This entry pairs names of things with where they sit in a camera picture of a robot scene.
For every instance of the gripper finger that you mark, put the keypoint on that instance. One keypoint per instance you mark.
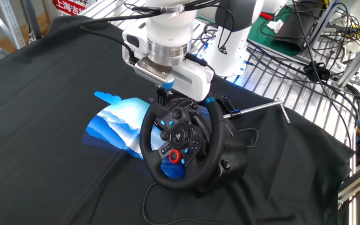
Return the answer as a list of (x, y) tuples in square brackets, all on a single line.
[(168, 92), (160, 97)]

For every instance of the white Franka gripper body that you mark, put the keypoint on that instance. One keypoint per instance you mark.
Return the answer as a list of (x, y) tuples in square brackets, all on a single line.
[(195, 82)]

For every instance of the black racing steering wheel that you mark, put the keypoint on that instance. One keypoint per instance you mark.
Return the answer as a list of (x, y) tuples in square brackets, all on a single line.
[(148, 125)]

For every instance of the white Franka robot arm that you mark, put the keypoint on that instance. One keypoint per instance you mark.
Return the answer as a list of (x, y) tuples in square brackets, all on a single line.
[(170, 22)]

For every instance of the black Logitech wheel base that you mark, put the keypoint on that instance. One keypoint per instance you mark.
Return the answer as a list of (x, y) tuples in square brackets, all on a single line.
[(234, 150)]

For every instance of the black metal C-clamp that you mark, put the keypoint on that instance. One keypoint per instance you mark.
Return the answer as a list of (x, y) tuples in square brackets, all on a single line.
[(255, 108)]

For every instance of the green mat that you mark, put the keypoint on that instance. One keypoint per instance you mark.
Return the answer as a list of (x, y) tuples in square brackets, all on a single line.
[(258, 37)]

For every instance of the crumpled white paper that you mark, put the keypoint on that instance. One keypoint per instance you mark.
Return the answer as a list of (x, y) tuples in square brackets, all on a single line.
[(275, 25)]

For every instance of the black rolled mat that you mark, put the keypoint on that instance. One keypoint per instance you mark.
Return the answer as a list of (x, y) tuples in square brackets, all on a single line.
[(295, 31)]

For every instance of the black cloth with blue print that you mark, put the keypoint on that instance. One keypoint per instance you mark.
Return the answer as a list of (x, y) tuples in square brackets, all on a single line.
[(42, 125)]

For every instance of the red and white sign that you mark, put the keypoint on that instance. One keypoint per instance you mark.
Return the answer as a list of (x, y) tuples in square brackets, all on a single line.
[(69, 6)]

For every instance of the dark metal pole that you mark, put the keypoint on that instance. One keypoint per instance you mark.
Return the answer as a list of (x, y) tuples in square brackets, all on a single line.
[(33, 18)]

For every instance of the aluminium extrusion beam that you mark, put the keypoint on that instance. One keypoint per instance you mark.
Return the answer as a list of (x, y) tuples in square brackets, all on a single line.
[(359, 181)]

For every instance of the silver depth camera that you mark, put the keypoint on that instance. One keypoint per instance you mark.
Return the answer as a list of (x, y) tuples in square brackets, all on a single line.
[(152, 73)]

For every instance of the grey metal post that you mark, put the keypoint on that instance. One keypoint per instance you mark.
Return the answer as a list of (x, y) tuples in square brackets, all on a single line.
[(323, 18)]

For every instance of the perforated steel post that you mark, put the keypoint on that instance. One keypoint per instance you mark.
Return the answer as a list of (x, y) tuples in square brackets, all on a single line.
[(9, 22)]

